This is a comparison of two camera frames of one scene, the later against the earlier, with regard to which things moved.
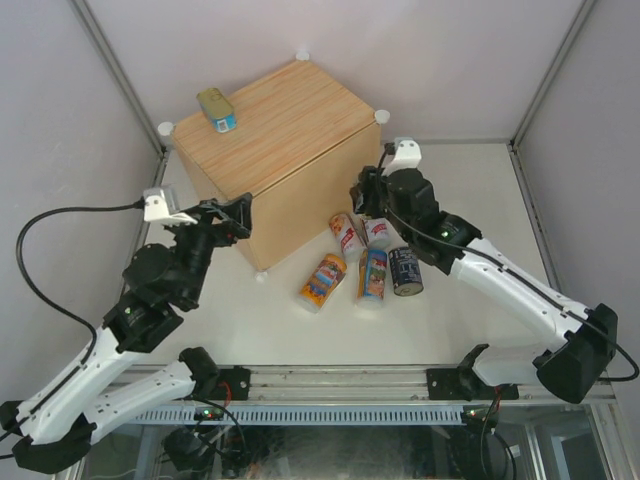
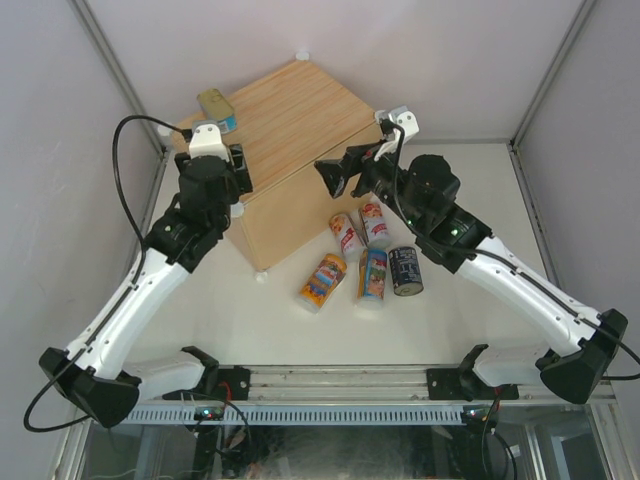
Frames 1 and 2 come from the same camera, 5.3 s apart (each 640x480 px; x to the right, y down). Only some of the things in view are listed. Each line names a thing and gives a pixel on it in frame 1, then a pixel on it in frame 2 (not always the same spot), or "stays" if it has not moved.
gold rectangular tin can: [218, 110] stays
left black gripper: [239, 210] to [239, 182]
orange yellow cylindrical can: [321, 282] stays
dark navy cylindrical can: [405, 272] stays
